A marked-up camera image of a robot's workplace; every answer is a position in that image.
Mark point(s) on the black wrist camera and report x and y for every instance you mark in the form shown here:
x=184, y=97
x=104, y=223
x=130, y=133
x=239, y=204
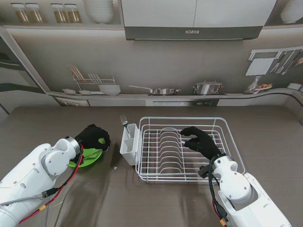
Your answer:
x=203, y=171

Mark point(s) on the printed kitchen backdrop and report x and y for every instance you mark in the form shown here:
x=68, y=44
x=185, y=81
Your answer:
x=165, y=66

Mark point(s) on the metal fork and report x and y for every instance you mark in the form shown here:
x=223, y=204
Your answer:
x=124, y=121

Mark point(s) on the white plastic utensil holder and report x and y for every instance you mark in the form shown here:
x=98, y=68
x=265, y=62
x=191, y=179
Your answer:
x=129, y=149

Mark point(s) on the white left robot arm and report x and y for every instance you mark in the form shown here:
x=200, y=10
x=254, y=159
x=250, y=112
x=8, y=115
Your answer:
x=30, y=172

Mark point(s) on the green plastic plate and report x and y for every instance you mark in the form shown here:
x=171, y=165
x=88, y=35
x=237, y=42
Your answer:
x=91, y=160

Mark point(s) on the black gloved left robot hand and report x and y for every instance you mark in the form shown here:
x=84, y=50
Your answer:
x=92, y=138

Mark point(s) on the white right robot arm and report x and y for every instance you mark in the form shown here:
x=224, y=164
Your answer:
x=234, y=186

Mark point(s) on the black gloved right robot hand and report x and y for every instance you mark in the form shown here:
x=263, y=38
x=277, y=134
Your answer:
x=208, y=144

